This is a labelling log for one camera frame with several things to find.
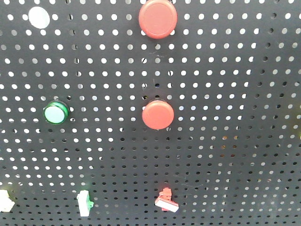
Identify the red round knob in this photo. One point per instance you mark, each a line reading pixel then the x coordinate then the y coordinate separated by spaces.
pixel 157 18
pixel 158 115

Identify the green round push button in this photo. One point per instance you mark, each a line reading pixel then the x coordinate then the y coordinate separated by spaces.
pixel 56 112

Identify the black perforated pegboard panel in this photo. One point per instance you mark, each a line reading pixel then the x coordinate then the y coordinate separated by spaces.
pixel 231 70

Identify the red white switch block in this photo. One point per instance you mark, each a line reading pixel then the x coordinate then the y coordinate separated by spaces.
pixel 164 201

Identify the green white switch block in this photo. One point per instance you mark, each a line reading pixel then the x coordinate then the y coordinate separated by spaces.
pixel 84 203

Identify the lower red round knob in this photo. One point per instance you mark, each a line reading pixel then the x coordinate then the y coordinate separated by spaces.
pixel 158 115

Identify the yellow white switch block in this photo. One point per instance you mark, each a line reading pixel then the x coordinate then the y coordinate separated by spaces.
pixel 6 204

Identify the upper red round knob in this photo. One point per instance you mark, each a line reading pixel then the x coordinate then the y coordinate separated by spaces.
pixel 157 18

